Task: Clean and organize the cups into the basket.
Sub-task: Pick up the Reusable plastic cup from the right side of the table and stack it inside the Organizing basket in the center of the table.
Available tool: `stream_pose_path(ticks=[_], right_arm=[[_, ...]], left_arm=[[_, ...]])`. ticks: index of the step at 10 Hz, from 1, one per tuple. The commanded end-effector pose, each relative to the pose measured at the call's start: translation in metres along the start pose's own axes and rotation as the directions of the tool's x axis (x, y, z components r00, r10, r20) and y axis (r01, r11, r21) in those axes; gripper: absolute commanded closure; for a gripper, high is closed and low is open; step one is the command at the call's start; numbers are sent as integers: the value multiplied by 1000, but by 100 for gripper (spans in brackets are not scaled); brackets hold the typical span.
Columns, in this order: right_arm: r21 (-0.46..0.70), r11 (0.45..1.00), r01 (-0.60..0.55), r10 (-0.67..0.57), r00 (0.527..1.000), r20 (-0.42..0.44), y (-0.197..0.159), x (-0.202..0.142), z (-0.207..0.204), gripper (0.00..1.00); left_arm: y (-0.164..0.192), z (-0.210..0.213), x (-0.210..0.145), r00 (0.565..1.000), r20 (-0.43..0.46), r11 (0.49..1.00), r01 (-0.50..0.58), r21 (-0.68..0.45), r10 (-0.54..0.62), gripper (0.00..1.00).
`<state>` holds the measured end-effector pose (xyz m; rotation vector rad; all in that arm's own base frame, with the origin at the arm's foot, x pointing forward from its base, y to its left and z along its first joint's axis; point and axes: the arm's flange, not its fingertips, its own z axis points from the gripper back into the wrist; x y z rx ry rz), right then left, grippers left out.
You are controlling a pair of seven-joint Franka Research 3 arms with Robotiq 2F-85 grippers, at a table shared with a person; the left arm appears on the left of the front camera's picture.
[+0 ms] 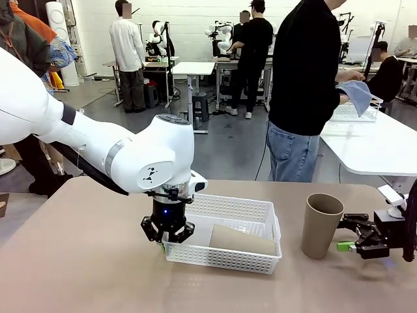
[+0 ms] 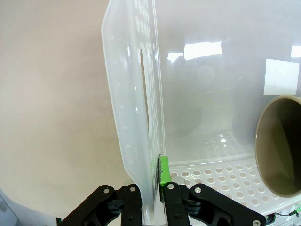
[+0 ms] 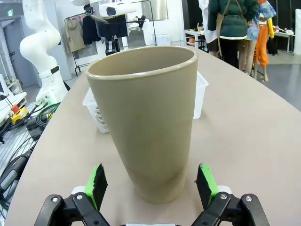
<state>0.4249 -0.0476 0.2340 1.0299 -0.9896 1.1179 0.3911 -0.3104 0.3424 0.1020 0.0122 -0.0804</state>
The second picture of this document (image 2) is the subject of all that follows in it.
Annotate tall brown cup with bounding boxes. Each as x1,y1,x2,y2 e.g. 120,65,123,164
255,94,301,198

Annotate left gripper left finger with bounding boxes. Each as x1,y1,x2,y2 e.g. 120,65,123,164
57,184,143,226

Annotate white perforated plastic basket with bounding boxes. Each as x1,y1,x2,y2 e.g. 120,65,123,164
101,0,301,226

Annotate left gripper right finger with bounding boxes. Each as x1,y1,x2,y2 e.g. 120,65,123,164
158,155,268,226

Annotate white label sticker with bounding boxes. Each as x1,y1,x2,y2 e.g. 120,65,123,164
263,58,300,96

